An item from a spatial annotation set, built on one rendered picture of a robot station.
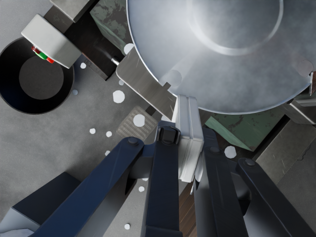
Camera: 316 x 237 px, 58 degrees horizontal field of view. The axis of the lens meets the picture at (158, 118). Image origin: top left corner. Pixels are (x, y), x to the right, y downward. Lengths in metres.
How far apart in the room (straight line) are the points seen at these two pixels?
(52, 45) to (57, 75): 0.65
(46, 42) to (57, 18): 0.05
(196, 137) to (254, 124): 0.40
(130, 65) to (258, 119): 0.27
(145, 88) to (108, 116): 0.80
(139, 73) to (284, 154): 0.32
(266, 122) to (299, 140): 0.07
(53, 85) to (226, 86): 0.92
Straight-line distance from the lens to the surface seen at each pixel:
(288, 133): 0.58
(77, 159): 1.21
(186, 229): 0.93
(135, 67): 0.39
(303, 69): 0.44
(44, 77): 1.24
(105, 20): 0.55
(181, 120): 0.18
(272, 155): 0.57
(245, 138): 0.55
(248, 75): 0.41
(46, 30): 0.59
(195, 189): 0.16
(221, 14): 0.41
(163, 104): 0.38
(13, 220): 0.83
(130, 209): 1.23
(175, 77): 0.38
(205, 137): 0.18
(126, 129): 1.00
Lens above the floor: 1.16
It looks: 88 degrees down
